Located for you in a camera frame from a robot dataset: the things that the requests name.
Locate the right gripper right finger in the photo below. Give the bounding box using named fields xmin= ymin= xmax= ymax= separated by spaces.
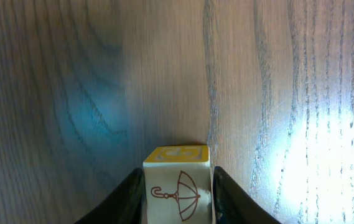
xmin=213 ymin=166 xmax=280 ymax=224

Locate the acorn picture wooden block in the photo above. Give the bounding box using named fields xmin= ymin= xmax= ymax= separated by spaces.
xmin=143 ymin=145 xmax=213 ymax=224

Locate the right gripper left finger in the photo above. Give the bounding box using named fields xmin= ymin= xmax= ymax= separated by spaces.
xmin=75 ymin=168 xmax=146 ymax=224

